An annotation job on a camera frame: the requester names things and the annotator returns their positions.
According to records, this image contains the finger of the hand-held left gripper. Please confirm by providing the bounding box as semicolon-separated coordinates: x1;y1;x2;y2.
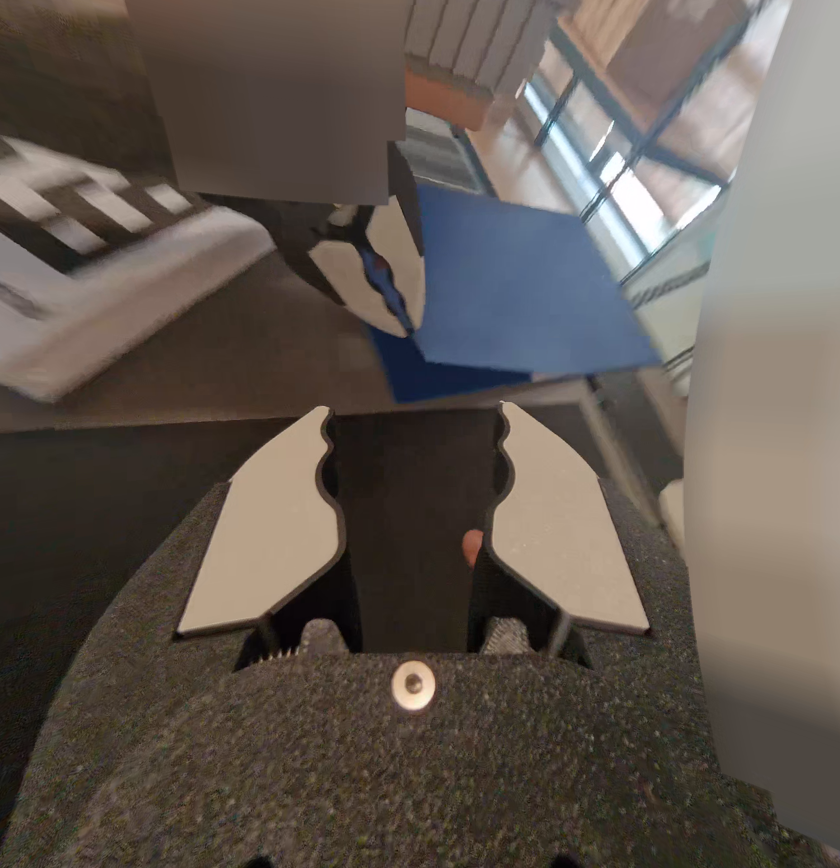
366;201;428;334
309;239;412;339

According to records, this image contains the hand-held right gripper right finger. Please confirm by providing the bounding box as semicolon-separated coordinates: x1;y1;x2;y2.
484;401;651;636

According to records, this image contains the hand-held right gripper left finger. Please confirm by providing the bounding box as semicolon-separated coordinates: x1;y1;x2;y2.
178;406;344;638

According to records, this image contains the blue cloth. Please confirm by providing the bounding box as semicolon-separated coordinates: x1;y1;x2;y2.
368;183;665;406

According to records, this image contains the white black patterned box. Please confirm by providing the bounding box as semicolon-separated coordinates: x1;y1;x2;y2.
0;134;277;402

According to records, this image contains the metal shelf rack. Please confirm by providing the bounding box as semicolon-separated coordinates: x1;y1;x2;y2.
522;0;760;292

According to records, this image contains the corrugated table skirt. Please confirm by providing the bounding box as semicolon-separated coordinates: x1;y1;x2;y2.
405;0;558;100

